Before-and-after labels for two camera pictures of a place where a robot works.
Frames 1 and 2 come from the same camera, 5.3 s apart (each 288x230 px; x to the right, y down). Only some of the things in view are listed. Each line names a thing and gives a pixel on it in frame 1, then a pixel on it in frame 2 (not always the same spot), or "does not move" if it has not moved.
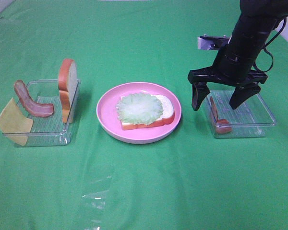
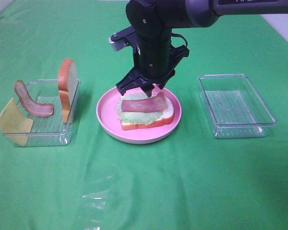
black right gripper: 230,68 to 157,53
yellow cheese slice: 14,123 does not move
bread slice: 166,118 does not move
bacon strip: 33,108 does not move
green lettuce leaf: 139,109 does not move
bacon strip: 222,126 to 157,104
